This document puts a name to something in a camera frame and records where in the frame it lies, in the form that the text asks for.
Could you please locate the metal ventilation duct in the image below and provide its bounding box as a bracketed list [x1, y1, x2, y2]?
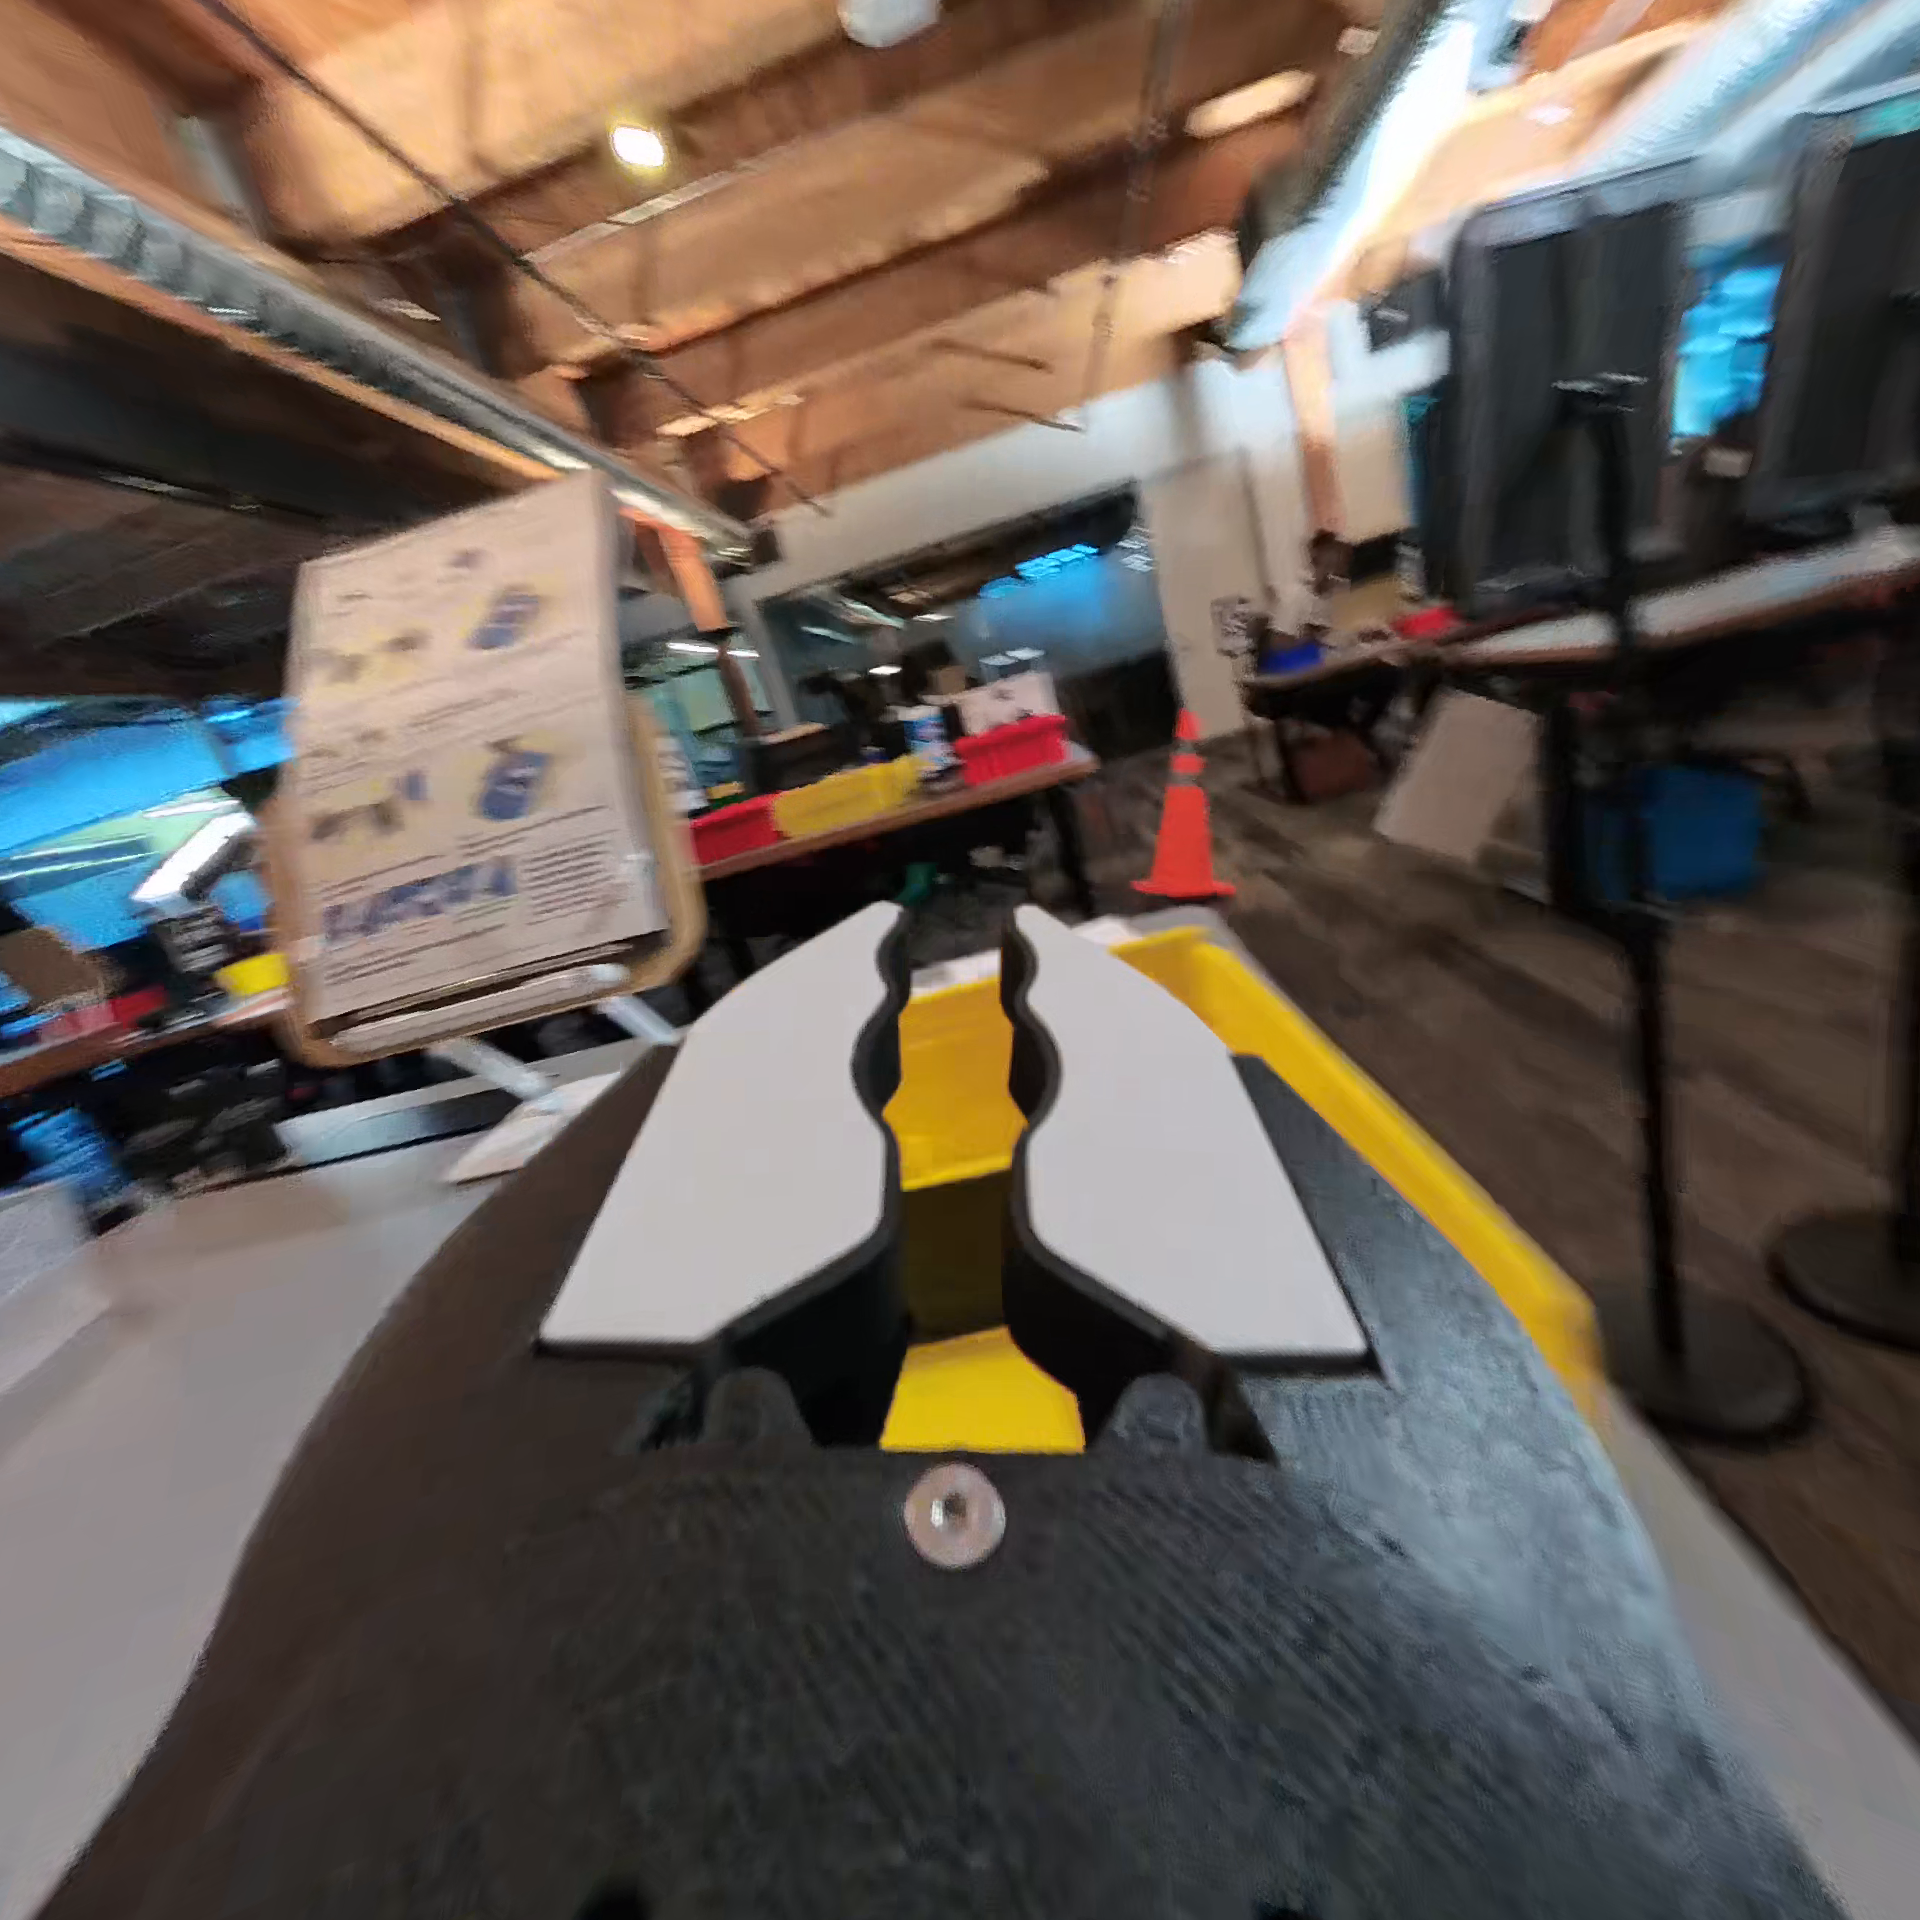
[0, 128, 750, 543]

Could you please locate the black monitor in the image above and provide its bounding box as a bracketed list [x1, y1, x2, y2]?
[1749, 111, 1920, 527]
[1434, 187, 1704, 607]

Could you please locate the long grey-topped table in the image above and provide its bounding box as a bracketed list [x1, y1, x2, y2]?
[1441, 527, 1920, 910]

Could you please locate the table with small bins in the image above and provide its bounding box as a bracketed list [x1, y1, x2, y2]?
[1241, 601, 1500, 804]

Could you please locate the yellow plastic tray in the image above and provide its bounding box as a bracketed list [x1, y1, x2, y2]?
[771, 758, 919, 836]

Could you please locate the printed instruction sheet holder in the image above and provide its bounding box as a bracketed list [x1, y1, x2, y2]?
[276, 472, 711, 1068]

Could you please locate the yellow plastic bin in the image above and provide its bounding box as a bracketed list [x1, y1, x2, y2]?
[876, 922, 1610, 1458]

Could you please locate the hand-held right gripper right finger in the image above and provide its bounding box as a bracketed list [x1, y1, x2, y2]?
[996, 905, 1368, 1445]

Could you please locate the white board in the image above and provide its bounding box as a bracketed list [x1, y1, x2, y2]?
[1373, 688, 1544, 864]

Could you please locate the table with coloured bins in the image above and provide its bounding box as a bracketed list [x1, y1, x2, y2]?
[682, 744, 1103, 976]

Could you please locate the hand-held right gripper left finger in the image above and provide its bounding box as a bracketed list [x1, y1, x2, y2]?
[536, 900, 912, 1445]

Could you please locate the orange traffic cone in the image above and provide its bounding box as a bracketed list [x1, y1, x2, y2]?
[1134, 708, 1241, 900]

